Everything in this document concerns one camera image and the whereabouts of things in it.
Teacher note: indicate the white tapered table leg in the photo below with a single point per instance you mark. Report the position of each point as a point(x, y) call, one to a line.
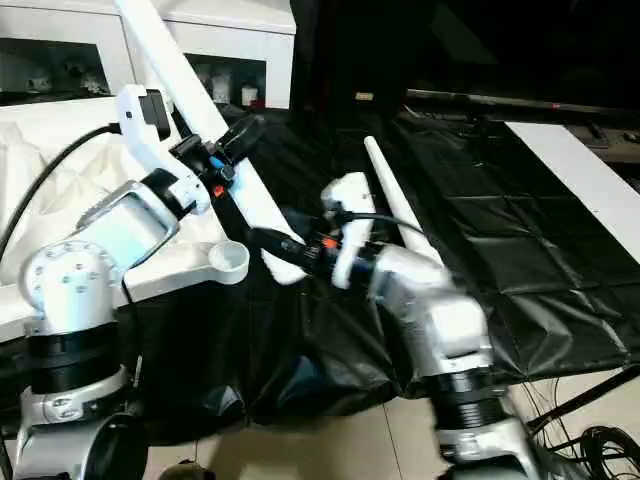
point(200, 100)
point(395, 190)

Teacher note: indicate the white plastic table top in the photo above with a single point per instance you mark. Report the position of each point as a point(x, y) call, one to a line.
point(50, 150)

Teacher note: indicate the small white jar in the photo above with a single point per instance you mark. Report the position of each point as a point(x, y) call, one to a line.
point(247, 96)

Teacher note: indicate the tall white jar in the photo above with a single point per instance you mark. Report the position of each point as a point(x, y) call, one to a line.
point(222, 87)

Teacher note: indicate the white sideboard cabinet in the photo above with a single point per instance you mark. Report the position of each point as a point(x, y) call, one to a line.
point(225, 35)

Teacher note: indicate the small tan object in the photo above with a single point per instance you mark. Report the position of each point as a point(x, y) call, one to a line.
point(365, 95)

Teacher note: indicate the black work mat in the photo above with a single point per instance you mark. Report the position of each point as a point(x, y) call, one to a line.
point(500, 250)

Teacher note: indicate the dark metal bar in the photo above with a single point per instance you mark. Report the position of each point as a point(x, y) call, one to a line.
point(500, 100)

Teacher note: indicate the white flat board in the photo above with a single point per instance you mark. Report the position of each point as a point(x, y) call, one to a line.
point(590, 175)

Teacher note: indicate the black stand pole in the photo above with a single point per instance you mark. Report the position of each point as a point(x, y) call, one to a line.
point(585, 397)

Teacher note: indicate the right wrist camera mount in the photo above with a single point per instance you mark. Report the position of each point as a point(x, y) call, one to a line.
point(350, 200)

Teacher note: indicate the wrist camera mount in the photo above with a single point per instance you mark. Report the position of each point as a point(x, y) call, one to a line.
point(350, 200)
point(135, 125)

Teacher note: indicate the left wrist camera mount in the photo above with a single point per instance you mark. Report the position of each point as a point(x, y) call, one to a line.
point(135, 125)

